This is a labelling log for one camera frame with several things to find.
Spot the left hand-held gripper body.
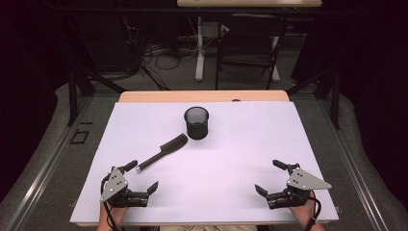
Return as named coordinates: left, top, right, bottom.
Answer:
left=99, top=167, right=150, bottom=209

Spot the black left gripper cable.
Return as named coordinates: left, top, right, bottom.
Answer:
left=100, top=174, right=119, bottom=231

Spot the bundle of floor cables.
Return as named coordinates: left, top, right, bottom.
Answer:
left=121, top=15, right=200, bottom=91

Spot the light wooden desk top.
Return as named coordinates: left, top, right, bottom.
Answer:
left=176, top=0, right=323, bottom=8

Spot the dark curtain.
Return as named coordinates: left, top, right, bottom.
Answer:
left=320, top=0, right=408, bottom=203
left=0, top=0, right=70, bottom=200

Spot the person's right hand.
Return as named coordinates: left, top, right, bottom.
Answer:
left=288, top=192, right=317, bottom=226

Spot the black mesh pen cup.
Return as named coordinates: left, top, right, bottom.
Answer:
left=183, top=106, right=210, bottom=141

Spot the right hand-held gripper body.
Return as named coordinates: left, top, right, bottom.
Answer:
left=266, top=163, right=333, bottom=210

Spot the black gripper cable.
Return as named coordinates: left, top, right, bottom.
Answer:
left=304, top=190, right=322, bottom=231
left=100, top=174, right=119, bottom=231

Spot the white table cover sheet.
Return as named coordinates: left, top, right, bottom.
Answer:
left=69, top=101, right=340, bottom=225

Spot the aluminium floor rail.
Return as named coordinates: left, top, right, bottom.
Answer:
left=316, top=99, right=390, bottom=231
left=6, top=95, right=94, bottom=231

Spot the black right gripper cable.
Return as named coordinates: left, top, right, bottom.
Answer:
left=304, top=190, right=322, bottom=231

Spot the white desk leg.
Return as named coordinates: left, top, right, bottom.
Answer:
left=270, top=35, right=281, bottom=81
left=194, top=15, right=206, bottom=82

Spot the person's left hand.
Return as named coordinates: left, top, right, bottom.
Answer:
left=98, top=201, right=129, bottom=226

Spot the black folding chair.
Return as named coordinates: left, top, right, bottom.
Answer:
left=215, top=13, right=288, bottom=90

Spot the black metal stand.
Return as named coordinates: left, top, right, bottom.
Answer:
left=66, top=68, right=127, bottom=127
left=286, top=68, right=341, bottom=130

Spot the person's beige clothing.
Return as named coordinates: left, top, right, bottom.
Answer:
left=159, top=224, right=258, bottom=231

